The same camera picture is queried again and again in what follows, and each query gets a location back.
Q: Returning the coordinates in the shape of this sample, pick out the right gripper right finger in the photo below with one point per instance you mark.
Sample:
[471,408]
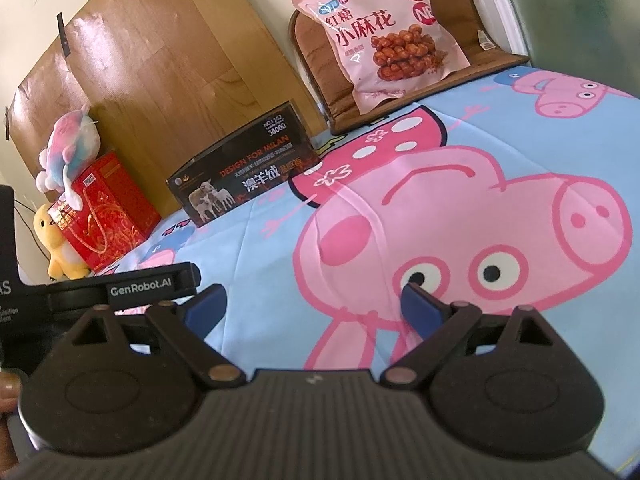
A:
[422,311]

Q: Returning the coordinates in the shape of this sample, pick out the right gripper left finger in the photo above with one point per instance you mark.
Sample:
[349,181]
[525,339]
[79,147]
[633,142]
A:
[202,313]

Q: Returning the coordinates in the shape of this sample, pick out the yellow duck plush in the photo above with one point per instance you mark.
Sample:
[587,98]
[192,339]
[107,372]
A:
[64,261]

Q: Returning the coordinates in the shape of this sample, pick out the red gift bag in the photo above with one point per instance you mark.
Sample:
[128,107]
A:
[115,217]

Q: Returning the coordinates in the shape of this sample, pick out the cartoon pig bed sheet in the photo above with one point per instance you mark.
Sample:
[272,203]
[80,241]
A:
[519,188]

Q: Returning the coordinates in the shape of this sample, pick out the black sheep printed box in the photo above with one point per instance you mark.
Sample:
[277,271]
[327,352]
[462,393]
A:
[248,162]

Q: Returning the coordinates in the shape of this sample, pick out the pastel unicorn plush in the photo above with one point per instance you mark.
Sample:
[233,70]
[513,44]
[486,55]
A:
[73,146]

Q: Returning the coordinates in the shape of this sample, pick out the wood pattern board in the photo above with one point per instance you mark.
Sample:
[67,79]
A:
[162,79]

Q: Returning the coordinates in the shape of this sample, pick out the pink twisted dough snack bag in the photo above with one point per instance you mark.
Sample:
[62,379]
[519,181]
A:
[386,48]

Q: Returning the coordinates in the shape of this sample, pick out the brown chair cushion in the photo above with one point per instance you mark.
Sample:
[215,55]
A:
[334,90]

